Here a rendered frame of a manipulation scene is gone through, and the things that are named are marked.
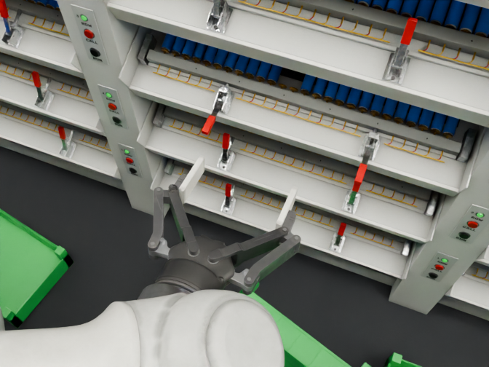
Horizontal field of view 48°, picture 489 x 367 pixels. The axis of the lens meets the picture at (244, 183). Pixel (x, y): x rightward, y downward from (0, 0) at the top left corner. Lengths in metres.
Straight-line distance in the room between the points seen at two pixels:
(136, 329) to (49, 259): 1.10
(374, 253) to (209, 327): 0.93
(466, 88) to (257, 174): 0.48
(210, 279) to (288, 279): 0.78
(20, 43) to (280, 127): 0.53
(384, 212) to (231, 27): 0.49
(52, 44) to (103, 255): 0.57
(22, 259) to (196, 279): 0.94
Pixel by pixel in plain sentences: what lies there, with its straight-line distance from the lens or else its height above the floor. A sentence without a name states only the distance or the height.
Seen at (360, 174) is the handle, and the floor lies 0.55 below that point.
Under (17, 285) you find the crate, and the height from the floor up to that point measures 0.00.
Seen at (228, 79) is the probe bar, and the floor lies 0.57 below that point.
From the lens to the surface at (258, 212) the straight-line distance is 1.30.
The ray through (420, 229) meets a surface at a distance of 1.13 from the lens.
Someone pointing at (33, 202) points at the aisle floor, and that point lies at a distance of 1.60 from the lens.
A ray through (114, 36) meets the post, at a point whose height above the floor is 0.65.
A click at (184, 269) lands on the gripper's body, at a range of 0.63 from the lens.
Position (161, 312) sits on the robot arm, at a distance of 0.42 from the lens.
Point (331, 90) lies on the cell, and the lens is 0.97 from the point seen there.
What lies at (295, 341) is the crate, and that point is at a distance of 1.15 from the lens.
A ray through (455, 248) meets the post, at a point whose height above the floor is 0.35.
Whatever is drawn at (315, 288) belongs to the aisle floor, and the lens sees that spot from 1.40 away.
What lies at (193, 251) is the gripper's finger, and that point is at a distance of 0.67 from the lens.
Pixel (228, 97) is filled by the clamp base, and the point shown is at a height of 0.55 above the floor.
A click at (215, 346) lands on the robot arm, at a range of 0.38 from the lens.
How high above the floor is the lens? 1.31
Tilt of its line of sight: 59 degrees down
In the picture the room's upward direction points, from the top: straight up
